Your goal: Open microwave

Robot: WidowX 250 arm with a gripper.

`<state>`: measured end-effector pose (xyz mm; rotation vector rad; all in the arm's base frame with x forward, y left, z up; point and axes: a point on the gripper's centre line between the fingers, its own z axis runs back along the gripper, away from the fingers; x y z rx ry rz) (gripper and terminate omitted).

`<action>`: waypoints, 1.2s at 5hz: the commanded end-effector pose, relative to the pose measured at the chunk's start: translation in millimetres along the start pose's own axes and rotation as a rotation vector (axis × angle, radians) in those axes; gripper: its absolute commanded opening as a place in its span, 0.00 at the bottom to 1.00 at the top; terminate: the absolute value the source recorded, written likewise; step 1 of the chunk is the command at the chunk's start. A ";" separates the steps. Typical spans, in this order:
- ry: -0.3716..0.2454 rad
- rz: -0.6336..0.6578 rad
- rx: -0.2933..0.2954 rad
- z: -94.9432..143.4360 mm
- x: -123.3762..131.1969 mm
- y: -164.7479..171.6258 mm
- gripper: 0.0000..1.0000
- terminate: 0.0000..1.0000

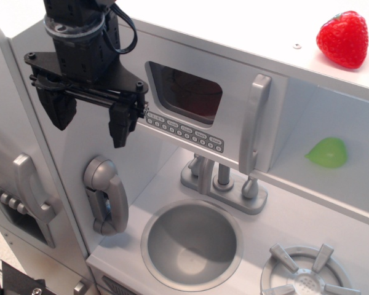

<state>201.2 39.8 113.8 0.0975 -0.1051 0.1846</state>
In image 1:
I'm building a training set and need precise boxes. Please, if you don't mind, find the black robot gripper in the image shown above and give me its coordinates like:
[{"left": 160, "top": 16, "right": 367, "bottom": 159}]
[{"left": 23, "top": 36, "right": 149, "bottom": 149}]

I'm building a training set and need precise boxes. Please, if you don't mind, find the grey toy microwave door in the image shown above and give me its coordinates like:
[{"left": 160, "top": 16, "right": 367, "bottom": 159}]
[{"left": 122, "top": 20, "right": 289, "bottom": 174}]

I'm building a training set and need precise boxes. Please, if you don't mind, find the silver microwave door handle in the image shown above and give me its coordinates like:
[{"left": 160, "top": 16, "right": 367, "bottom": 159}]
[{"left": 239, "top": 74, "right": 272, "bottom": 175}]

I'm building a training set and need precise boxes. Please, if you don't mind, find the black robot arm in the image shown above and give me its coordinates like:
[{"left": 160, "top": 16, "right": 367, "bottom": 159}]
[{"left": 24, "top": 1, "right": 148, "bottom": 148}]

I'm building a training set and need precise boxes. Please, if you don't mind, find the grey toy ice dispenser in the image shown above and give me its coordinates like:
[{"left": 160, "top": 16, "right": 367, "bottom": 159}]
[{"left": 0, "top": 187, "right": 55, "bottom": 248}]

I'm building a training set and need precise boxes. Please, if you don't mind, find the silver toy faucet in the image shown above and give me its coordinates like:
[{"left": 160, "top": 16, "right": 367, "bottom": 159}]
[{"left": 181, "top": 154, "right": 268, "bottom": 215}]

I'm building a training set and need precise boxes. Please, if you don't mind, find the grey toy fridge door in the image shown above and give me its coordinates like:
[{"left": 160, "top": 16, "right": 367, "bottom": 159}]
[{"left": 0, "top": 30, "right": 98, "bottom": 294}]

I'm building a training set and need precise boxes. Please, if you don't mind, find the silver round toy sink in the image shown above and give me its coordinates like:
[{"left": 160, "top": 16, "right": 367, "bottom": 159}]
[{"left": 141, "top": 200, "right": 244, "bottom": 292}]

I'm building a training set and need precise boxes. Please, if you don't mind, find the grey toy kitchen cabinet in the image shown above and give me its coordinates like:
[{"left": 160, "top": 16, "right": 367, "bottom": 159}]
[{"left": 27, "top": 23, "right": 369, "bottom": 294}]

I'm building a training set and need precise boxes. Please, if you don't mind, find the green toy fruit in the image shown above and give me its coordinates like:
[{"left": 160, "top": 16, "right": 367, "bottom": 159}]
[{"left": 305, "top": 137, "right": 348, "bottom": 168}]

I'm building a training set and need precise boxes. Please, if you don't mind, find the silver toy stove burner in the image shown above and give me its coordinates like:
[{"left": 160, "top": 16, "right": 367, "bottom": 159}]
[{"left": 260, "top": 243, "right": 361, "bottom": 294}]

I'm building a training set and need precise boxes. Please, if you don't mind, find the red toy strawberry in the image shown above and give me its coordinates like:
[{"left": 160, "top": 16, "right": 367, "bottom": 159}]
[{"left": 316, "top": 10, "right": 369, "bottom": 69}]

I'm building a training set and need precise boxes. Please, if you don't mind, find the silver fridge door handle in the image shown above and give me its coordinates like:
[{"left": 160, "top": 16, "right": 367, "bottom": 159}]
[{"left": 13, "top": 153, "right": 56, "bottom": 224}]

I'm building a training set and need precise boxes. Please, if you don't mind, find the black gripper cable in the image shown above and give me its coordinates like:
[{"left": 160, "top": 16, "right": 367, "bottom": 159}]
[{"left": 101, "top": 2, "right": 138, "bottom": 57}]

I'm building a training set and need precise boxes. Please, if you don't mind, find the black metal frame base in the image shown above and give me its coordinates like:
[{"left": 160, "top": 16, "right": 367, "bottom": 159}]
[{"left": 0, "top": 260, "right": 48, "bottom": 295}]

